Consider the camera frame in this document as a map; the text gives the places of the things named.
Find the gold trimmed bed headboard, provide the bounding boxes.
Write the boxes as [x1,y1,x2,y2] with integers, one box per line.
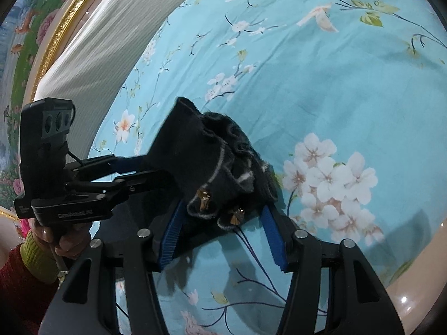
[20,0,122,102]

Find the person's left hand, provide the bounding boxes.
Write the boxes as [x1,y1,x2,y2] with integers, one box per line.
[31,218,91,259]

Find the person's left forearm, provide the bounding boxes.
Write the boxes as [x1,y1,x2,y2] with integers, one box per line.
[0,232,70,335]

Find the black pants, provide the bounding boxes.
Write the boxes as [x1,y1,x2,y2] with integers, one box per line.
[146,96,280,231]

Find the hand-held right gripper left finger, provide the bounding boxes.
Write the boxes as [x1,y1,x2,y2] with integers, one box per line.
[41,200,188,335]

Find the blue floral bed sheet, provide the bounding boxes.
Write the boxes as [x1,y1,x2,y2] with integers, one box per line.
[87,0,447,335]

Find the floral wall poster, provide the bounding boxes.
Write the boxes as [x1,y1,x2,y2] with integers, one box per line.
[0,0,72,226]

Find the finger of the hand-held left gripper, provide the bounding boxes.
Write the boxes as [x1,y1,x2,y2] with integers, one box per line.
[68,154,154,180]
[88,168,176,204]

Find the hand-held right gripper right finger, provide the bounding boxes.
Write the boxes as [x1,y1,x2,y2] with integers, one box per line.
[260,204,408,335]

